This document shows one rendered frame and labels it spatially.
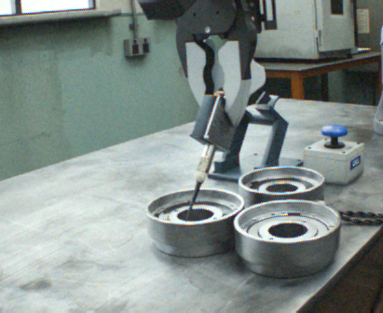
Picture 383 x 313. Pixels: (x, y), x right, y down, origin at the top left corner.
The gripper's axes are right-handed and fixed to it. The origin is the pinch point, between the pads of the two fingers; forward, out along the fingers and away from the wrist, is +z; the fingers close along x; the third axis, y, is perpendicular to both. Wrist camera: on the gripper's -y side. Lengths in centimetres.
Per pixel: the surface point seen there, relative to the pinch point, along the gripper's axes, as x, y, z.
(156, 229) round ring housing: 2.1, -8.7, 10.2
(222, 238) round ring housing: -3.7, -5.3, 11.2
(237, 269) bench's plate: -6.7, -7.1, 13.2
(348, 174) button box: -6.0, 21.4, 12.0
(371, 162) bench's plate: -5.3, 32.7, 13.3
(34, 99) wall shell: 158, 72, 16
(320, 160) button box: -1.8, 20.3, 10.2
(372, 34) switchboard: 118, 380, 5
